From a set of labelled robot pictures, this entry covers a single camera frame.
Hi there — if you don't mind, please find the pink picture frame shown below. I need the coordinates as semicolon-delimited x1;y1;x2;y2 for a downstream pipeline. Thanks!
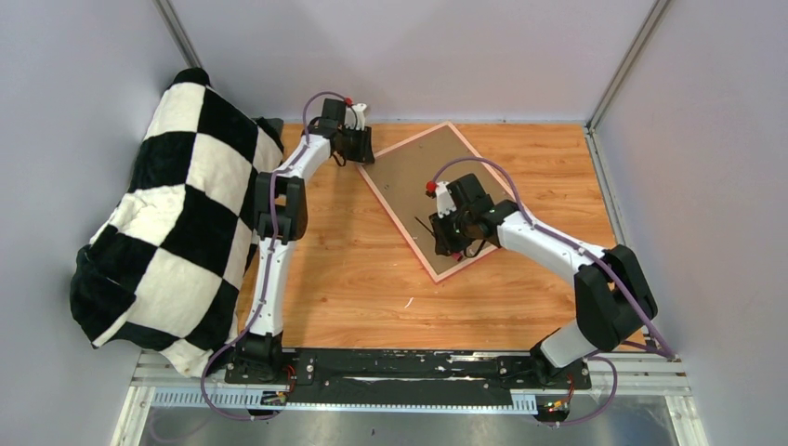
360;122;513;288

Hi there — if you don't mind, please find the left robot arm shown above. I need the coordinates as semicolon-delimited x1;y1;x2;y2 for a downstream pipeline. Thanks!
228;95;374;384

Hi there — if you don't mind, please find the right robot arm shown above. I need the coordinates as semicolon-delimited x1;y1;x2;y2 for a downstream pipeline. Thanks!
426;174;658;388

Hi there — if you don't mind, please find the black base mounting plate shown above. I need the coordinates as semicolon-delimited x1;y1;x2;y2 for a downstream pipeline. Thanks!
225;348;591;408

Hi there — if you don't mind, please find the black white checkered pillow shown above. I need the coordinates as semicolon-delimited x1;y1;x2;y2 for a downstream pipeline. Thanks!
69;68;283;377

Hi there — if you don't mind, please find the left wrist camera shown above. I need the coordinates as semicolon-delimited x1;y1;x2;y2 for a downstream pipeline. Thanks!
344;103;368;131

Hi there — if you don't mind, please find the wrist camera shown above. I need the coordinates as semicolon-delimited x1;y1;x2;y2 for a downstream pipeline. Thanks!
426;180;456;218
344;103;368;131

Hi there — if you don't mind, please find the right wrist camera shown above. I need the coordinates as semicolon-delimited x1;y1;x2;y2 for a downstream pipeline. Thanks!
426;180;456;218

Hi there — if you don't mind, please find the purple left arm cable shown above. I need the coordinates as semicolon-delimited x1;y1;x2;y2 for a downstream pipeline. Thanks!
200;91;351;423

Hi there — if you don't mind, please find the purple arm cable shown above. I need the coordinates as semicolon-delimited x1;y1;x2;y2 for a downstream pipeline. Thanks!
430;156;676;429
200;91;351;423

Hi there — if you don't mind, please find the brown frame backing board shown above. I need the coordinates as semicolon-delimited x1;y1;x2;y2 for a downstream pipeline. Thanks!
359;123;511;283

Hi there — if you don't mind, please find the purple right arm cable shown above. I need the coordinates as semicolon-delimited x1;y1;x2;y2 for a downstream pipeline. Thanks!
430;156;676;429

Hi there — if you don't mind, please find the white slotted cable duct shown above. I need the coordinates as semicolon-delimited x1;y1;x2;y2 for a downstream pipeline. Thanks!
147;386;540;413

